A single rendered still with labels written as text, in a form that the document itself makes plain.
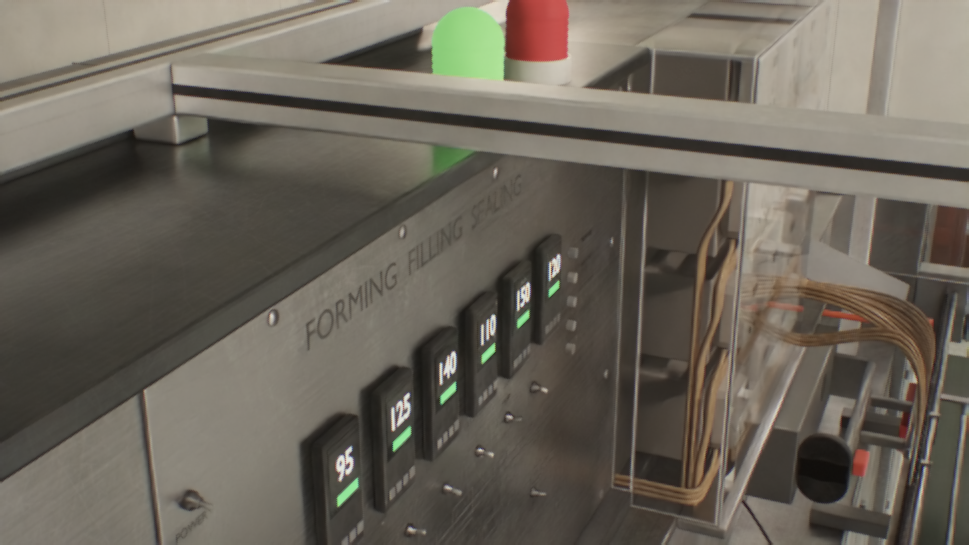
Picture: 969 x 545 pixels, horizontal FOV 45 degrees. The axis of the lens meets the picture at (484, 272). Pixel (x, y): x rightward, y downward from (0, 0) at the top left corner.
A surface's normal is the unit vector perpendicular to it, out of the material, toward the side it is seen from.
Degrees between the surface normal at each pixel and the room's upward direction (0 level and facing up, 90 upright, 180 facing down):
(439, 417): 90
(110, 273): 0
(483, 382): 90
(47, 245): 0
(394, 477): 90
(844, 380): 90
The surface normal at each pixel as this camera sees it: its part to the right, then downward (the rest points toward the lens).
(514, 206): 0.92, 0.15
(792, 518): 0.00, -0.93
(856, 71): -0.40, 0.33
